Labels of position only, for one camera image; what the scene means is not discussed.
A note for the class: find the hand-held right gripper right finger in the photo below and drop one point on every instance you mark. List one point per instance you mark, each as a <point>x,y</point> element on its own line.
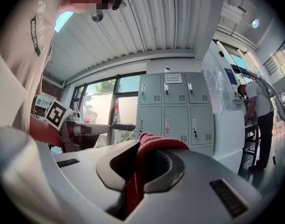
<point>198,195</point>

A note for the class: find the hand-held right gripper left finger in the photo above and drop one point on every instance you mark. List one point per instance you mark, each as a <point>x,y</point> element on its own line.
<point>81,176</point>

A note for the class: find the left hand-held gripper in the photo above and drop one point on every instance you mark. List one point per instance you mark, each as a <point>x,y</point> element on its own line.
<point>56,113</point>

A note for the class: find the red cloth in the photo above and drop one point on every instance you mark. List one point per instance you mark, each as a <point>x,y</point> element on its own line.
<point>151,141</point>

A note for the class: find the grey metal cabinet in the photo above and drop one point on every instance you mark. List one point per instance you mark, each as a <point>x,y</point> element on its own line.
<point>201,125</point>

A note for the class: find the person's left forearm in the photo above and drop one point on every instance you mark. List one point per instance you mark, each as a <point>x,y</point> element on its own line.
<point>44,132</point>

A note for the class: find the black framed window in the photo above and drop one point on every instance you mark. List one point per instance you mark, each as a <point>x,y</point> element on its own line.
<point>114,94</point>

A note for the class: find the black metal table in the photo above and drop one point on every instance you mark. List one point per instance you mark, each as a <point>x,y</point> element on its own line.
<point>250,148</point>

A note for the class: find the white paper notice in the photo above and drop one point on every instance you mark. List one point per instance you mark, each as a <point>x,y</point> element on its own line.
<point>173,78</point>

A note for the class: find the operator in beige shirt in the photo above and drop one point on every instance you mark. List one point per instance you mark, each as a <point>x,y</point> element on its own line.
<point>28,55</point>

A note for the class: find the clear plastic sheet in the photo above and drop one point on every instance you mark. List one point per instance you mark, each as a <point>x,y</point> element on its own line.
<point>217,92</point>

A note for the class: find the blue poster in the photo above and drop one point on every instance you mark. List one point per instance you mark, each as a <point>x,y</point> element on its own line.
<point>230,76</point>

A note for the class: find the black balcony railing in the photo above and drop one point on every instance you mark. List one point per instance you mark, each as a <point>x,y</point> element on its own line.
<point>273,65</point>

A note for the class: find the white ceiling air conditioner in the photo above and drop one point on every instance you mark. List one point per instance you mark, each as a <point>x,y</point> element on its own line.
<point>233,10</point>

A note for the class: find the round ceiling light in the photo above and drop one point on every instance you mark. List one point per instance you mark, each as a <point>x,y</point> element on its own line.
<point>255,23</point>

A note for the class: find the grey head mount knob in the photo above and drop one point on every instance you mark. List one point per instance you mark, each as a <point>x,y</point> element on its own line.
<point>97,16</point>

